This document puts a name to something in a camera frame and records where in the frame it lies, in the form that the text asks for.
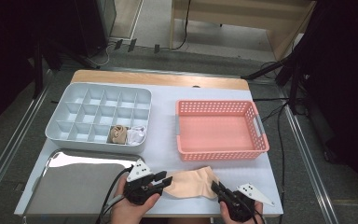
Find white floor cable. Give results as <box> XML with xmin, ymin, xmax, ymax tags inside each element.
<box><xmin>86</xmin><ymin>42</ymin><xmax>115</xmax><ymax>68</ymax></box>

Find tan sock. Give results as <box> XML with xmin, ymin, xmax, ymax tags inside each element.
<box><xmin>108</xmin><ymin>124</ymin><xmax>126</xmax><ymax>145</ymax></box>
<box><xmin>117</xmin><ymin>125</ymin><xmax>129</xmax><ymax>146</ymax></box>

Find left hand-held gripper cable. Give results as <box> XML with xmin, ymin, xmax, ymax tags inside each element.
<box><xmin>95</xmin><ymin>166</ymin><xmax>135</xmax><ymax>224</ymax></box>

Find light wooden cabinet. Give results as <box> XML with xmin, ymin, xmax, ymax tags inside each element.
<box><xmin>169</xmin><ymin>0</ymin><xmax>319</xmax><ymax>62</ymax></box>

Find black floor cable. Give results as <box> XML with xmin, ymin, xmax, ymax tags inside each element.
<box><xmin>251</xmin><ymin>60</ymin><xmax>293</xmax><ymax>224</ymax></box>

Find pink perforated plastic basket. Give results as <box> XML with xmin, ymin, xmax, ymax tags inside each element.
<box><xmin>174</xmin><ymin>99</ymin><xmax>270</xmax><ymax>162</ymax></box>

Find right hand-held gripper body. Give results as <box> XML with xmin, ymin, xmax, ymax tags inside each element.
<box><xmin>221</xmin><ymin>183</ymin><xmax>276</xmax><ymax>223</ymax></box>

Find shiny metal tray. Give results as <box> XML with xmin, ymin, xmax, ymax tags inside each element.
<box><xmin>21</xmin><ymin>149</ymin><xmax>146</xmax><ymax>218</ymax></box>

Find person's right hand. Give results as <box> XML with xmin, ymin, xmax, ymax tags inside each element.
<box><xmin>219</xmin><ymin>200</ymin><xmax>264</xmax><ymax>224</ymax></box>

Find metal floor rail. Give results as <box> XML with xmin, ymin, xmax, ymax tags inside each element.
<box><xmin>0</xmin><ymin>68</ymin><xmax>55</xmax><ymax>216</ymax></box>
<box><xmin>278</xmin><ymin>87</ymin><xmax>340</xmax><ymax>224</ymax></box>

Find black metal stand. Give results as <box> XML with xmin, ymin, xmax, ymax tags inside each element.
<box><xmin>241</xmin><ymin>46</ymin><xmax>311</xmax><ymax>116</ymax></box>
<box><xmin>32</xmin><ymin>38</ymin><xmax>98</xmax><ymax>100</ymax></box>

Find dark cabinet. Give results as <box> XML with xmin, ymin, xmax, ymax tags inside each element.
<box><xmin>74</xmin><ymin>0</ymin><xmax>117</xmax><ymax>59</ymax></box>

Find black hanging cable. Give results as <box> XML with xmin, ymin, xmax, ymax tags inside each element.
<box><xmin>171</xmin><ymin>0</ymin><xmax>192</xmax><ymax>51</ymax></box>

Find dark curtain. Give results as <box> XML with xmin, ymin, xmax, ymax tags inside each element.
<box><xmin>0</xmin><ymin>0</ymin><xmax>77</xmax><ymax>139</ymax></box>
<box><xmin>297</xmin><ymin>0</ymin><xmax>358</xmax><ymax>209</ymax></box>

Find person's left hand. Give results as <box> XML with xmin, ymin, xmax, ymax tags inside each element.
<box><xmin>109</xmin><ymin>175</ymin><xmax>161</xmax><ymax>224</ymax></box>

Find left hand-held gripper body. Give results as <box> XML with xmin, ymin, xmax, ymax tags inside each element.
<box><xmin>123</xmin><ymin>158</ymin><xmax>161</xmax><ymax>206</ymax></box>

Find grey divided organizer box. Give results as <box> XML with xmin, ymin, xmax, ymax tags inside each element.
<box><xmin>44</xmin><ymin>81</ymin><xmax>153</xmax><ymax>156</ymax></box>

